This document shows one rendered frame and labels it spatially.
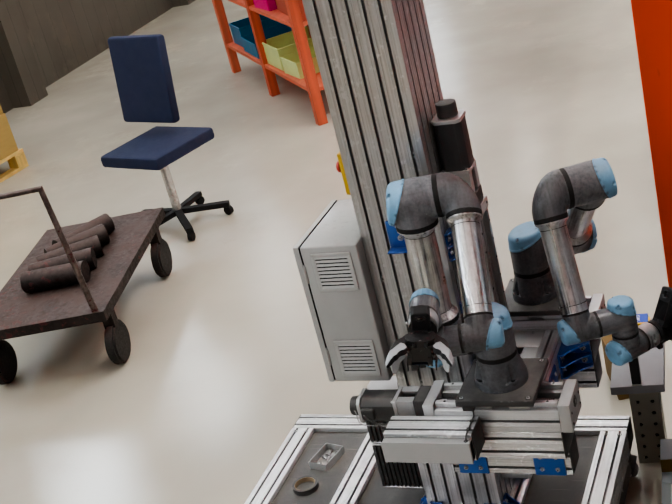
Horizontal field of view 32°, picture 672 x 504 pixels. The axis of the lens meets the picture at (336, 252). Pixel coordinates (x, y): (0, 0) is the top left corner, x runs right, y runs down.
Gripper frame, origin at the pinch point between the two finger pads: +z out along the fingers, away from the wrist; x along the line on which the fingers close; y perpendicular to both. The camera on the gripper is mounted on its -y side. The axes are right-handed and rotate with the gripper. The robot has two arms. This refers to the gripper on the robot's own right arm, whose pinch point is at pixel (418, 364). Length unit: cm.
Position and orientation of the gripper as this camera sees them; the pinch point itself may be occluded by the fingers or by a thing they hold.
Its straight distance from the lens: 265.9
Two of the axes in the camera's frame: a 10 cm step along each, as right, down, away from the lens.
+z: -1.0, 4.4, -8.9
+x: -9.9, 0.4, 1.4
